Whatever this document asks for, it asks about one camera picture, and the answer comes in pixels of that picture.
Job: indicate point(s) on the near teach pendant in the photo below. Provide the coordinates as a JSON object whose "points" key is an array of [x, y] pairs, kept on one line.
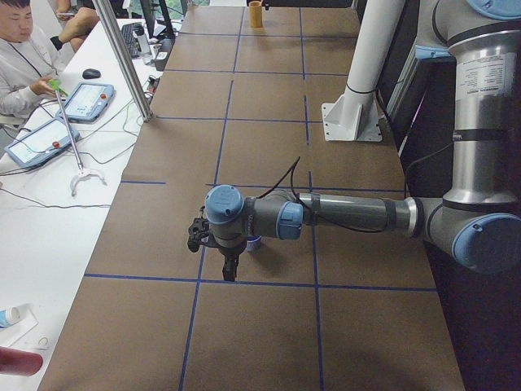
{"points": [[39, 145]]}

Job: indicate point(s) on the red cylinder bottle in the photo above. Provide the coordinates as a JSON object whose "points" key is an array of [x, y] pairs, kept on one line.
{"points": [[20, 363]]}

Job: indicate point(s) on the reacher grabber tool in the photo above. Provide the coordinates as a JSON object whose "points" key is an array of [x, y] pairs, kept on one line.
{"points": [[83, 172]]}

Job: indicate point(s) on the tan bamboo cup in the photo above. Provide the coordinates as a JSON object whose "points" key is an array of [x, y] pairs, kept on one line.
{"points": [[255, 14]]}

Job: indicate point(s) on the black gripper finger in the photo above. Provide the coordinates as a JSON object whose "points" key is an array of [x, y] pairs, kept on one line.
{"points": [[229, 270]]}

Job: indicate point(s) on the black keyboard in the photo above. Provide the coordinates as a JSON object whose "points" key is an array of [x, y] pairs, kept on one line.
{"points": [[131, 42]]}

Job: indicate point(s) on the clear water bottle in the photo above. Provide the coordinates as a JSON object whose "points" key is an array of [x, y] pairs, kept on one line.
{"points": [[143, 46]]}

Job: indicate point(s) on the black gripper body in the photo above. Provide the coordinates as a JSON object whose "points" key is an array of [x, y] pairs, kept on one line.
{"points": [[229, 251]]}

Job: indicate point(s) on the blue plastic cup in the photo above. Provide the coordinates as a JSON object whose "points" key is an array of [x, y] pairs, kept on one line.
{"points": [[253, 243]]}

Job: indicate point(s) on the black computer mouse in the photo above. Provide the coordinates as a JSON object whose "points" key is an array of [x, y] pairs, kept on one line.
{"points": [[91, 73]]}

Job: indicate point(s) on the far teach pendant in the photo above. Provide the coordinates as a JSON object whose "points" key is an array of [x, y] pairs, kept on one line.
{"points": [[87, 101]]}

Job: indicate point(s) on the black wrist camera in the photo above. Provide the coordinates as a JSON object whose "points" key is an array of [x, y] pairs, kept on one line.
{"points": [[198, 232]]}

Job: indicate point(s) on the teach pendant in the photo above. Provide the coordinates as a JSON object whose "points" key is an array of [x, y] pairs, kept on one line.
{"points": [[39, 145], [87, 101]]}

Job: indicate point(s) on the aluminium frame post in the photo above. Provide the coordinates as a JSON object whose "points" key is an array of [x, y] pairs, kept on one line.
{"points": [[112, 29]]}

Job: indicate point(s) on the seated person in white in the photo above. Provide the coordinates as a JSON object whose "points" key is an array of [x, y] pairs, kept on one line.
{"points": [[28, 61]]}

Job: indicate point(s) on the white blue tube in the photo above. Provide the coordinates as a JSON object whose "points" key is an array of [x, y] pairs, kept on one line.
{"points": [[9, 317]]}

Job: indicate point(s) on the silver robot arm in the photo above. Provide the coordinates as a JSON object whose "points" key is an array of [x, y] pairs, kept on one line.
{"points": [[473, 221]]}

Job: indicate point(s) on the white mounting column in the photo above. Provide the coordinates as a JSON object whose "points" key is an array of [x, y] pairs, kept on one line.
{"points": [[354, 115]]}

